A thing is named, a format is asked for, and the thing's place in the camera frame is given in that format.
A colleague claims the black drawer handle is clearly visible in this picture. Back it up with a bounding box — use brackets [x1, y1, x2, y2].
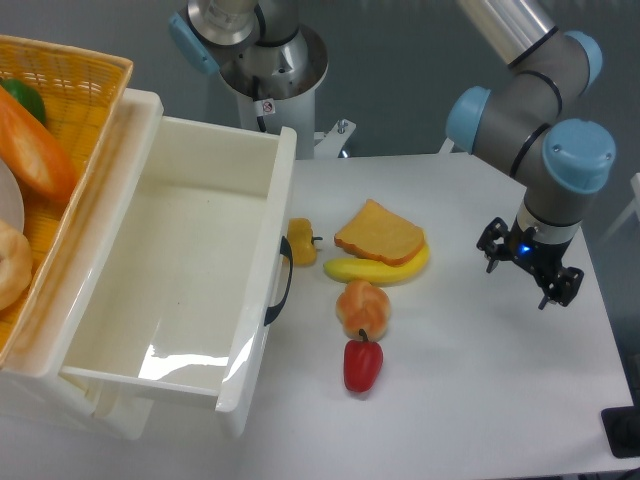
[264, 236, 294, 327]

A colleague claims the green bell pepper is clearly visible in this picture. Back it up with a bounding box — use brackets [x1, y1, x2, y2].
[1, 78, 47, 125]

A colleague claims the red bell pepper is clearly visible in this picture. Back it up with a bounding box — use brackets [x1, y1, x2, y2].
[343, 329, 384, 393]

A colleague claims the black device at edge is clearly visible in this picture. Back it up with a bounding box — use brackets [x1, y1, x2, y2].
[601, 406, 639, 459]

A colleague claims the white drawer cabinet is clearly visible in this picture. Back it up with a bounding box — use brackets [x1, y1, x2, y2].
[1, 89, 163, 439]

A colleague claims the yellow bell pepper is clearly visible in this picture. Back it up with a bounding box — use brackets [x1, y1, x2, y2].
[286, 218, 322, 266]

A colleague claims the yellow wicker basket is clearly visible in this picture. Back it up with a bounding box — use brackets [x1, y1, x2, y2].
[1, 35, 133, 358]

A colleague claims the knotted bread roll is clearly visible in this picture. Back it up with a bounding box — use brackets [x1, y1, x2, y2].
[335, 280, 391, 341]

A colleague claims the yellow banana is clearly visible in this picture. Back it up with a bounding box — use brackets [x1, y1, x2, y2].
[323, 244, 431, 285]

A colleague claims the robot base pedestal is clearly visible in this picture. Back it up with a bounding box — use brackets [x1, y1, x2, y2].
[168, 1, 356, 160]

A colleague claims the white plate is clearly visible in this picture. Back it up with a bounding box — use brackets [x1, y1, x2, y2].
[0, 161, 25, 232]

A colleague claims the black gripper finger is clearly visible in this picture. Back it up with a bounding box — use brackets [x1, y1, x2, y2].
[476, 217, 510, 273]
[537, 266, 584, 310]

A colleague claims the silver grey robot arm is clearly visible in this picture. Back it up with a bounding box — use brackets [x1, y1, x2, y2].
[446, 1, 616, 307]

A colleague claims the white open drawer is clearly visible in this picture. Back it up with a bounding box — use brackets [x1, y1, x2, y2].
[61, 117, 297, 437]

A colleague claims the beige bagel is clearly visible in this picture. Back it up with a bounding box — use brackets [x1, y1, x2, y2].
[1, 220, 33, 310]

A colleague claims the orange baguette loaf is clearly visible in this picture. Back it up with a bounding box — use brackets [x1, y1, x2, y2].
[1, 87, 78, 203]

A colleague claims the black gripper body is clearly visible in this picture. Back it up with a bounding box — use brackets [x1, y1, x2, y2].
[508, 214, 578, 285]

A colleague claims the toast bread slice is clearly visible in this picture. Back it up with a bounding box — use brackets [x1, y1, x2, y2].
[334, 199, 426, 266]

